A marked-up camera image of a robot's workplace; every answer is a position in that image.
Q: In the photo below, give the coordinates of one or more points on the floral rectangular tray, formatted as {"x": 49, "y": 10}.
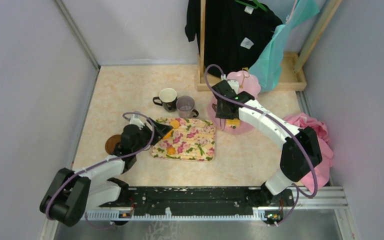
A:
{"x": 194, "y": 140}

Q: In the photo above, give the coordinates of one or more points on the round dotted biscuit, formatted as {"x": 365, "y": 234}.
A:
{"x": 175, "y": 124}

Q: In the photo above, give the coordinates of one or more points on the pink three-tier cake stand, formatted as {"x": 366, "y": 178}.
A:
{"x": 248, "y": 83}

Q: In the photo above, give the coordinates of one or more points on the teal garment hanging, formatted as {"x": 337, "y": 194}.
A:
{"x": 267, "y": 68}

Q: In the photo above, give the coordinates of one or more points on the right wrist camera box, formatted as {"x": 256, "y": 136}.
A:
{"x": 234, "y": 84}

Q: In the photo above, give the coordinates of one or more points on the grey mug black handle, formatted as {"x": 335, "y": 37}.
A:
{"x": 185, "y": 106}

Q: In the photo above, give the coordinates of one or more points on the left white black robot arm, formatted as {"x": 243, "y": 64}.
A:
{"x": 73, "y": 192}

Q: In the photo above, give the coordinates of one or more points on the orange fish-shaped cake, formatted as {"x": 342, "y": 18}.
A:
{"x": 168, "y": 135}

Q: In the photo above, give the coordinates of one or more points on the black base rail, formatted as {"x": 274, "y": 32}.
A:
{"x": 226, "y": 203}

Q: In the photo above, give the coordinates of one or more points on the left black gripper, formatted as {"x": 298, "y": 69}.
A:
{"x": 159, "y": 134}

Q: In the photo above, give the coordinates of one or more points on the black t-shirt on hanger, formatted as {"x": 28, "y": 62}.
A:
{"x": 236, "y": 35}

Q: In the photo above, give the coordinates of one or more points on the yellow layered cake slice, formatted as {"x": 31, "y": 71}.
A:
{"x": 232, "y": 123}

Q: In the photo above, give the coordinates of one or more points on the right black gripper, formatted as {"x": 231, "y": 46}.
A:
{"x": 221, "y": 115}

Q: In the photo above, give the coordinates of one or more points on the black mug white inside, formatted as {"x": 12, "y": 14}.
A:
{"x": 167, "y": 99}

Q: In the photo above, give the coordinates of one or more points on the green clothes hanger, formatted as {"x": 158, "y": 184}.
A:
{"x": 254, "y": 5}

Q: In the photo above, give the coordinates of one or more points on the brown round coaster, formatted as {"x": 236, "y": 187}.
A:
{"x": 111, "y": 143}

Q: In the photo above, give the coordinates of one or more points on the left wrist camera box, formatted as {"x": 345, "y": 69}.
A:
{"x": 134, "y": 119}

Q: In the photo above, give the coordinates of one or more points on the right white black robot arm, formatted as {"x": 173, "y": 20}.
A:
{"x": 300, "y": 149}

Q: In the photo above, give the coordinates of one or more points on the orange flower-shaped cookie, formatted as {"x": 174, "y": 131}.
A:
{"x": 171, "y": 150}

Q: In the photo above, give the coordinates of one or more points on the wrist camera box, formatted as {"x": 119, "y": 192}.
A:
{"x": 234, "y": 84}
{"x": 134, "y": 119}

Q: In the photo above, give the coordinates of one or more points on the chocolate triangle cake slice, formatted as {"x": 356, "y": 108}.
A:
{"x": 214, "y": 107}

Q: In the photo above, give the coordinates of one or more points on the wooden clothes rack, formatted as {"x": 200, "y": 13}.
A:
{"x": 292, "y": 77}

